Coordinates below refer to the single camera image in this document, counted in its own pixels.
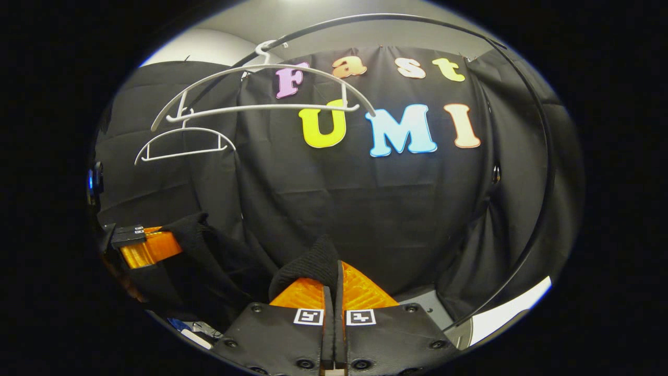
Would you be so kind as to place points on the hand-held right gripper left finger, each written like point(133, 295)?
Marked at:
point(282, 339)

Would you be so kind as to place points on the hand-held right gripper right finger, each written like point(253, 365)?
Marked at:
point(391, 339)

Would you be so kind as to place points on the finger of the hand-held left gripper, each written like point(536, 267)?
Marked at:
point(125, 230)
point(128, 240)

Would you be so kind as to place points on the black knit jacket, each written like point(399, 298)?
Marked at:
point(219, 266)

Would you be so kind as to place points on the white clothes hanger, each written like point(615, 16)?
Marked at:
point(261, 108)
point(182, 154)

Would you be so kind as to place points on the black clothes rack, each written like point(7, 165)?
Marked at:
point(550, 156)

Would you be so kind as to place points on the black backdrop cloth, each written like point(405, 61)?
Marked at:
point(365, 209)

